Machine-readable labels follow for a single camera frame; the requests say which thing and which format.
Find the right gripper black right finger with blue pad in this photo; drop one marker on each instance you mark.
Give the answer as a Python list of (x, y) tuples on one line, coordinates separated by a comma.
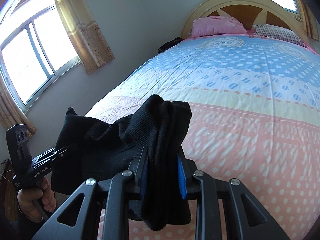
[(186, 181)]

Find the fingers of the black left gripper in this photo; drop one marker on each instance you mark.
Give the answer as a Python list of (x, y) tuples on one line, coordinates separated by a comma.
[(59, 153)]

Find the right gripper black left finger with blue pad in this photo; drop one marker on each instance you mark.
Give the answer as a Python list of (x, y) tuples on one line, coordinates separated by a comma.
[(139, 168)]

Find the black pants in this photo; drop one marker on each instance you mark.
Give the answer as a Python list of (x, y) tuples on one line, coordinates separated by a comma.
[(98, 150)]

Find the dark sleeved left forearm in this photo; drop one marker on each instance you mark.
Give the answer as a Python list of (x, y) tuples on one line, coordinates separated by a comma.
[(23, 228)]

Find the dark clothing beside bed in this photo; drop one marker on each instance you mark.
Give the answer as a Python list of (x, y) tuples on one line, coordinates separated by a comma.
[(169, 44)]

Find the person's left hand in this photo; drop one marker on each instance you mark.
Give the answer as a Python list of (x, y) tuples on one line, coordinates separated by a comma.
[(26, 198)]

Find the yellow side curtain near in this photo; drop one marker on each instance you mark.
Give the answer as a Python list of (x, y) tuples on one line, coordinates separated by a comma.
[(10, 112)]

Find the pink blue polka-dot bedsheet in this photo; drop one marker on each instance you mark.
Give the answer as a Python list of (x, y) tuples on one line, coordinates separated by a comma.
[(255, 116)]

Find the side window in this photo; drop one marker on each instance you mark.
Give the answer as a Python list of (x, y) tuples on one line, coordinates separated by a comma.
[(35, 50)]

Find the yellow side window curtain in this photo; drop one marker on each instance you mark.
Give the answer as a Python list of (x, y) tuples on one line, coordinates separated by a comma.
[(84, 34)]

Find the pink pillow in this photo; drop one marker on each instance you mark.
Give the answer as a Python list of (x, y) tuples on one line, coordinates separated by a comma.
[(216, 25)]

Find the black white checked pillow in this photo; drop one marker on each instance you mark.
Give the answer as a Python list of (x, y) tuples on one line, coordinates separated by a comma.
[(279, 33)]

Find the cream and brown headboard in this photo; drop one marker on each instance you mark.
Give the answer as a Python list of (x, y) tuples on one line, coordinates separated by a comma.
[(249, 13)]

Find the yellow curtain right of headboard window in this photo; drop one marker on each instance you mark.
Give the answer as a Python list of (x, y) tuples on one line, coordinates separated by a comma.
[(309, 21)]

